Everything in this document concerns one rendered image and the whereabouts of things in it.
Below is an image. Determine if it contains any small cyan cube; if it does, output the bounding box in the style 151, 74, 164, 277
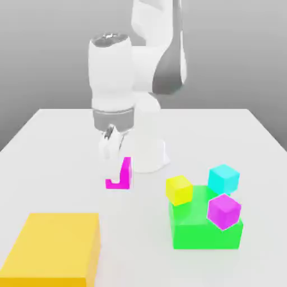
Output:
207, 163, 240, 196

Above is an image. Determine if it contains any small yellow cube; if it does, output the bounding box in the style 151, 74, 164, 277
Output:
165, 174, 194, 206

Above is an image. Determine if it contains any large yellow box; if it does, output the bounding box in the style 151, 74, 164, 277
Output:
0, 212, 101, 287

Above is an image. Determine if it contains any large green box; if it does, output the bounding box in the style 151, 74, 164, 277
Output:
168, 184, 244, 250

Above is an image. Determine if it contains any small magenta cube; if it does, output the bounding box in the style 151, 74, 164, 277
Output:
105, 156, 132, 191

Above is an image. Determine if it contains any small purple cube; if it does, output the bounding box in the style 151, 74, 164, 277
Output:
206, 193, 242, 231

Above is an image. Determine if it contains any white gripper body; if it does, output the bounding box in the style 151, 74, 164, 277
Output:
98, 126, 124, 161

